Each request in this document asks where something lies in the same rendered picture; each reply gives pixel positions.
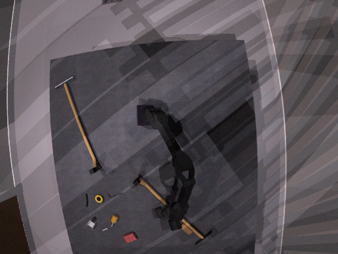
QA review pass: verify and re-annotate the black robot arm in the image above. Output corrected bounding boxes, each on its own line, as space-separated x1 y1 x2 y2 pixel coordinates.
140 107 195 231

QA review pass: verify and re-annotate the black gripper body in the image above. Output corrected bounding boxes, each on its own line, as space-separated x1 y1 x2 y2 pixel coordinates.
155 207 165 218

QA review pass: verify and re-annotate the brown rectangular block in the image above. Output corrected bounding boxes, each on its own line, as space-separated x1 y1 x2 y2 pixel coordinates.
181 223 192 235

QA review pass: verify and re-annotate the yellow ring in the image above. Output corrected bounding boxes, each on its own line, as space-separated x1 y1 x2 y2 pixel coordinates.
95 194 103 203

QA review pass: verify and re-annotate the red block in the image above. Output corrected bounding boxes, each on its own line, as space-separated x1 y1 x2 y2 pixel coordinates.
123 232 137 243

